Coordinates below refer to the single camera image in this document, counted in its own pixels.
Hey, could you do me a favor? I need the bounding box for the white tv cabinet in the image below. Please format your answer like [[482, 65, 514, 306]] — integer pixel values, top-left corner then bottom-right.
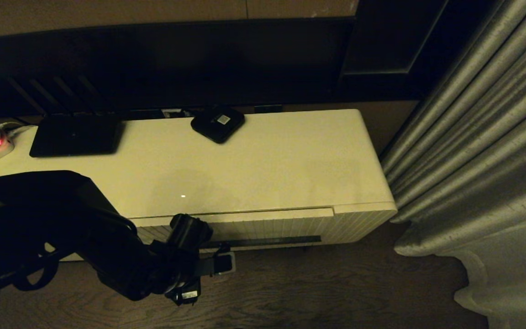
[[0, 109, 398, 261]]

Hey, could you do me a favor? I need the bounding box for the small black square box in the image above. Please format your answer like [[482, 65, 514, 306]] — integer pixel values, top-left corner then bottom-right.
[[190, 106, 246, 145]]

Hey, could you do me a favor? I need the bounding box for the cream white ribbed drawer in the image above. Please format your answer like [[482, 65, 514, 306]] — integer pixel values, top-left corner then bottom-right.
[[128, 207, 335, 251]]

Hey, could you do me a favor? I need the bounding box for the grey pleated curtain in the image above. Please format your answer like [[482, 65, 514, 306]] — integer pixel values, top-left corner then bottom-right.
[[379, 0, 526, 329]]

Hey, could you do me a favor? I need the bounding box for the white power strip cable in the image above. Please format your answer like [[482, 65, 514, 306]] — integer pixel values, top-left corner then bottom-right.
[[0, 121, 37, 137]]

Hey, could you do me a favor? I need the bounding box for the black television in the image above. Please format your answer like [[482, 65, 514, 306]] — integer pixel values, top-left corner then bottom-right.
[[0, 17, 355, 119]]

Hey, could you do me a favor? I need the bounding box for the dark framed wall panel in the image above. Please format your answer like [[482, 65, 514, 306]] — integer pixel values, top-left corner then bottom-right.
[[336, 0, 496, 102]]

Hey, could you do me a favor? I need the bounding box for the black wifi router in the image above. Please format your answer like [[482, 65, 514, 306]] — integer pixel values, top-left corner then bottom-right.
[[6, 75, 124, 159]]

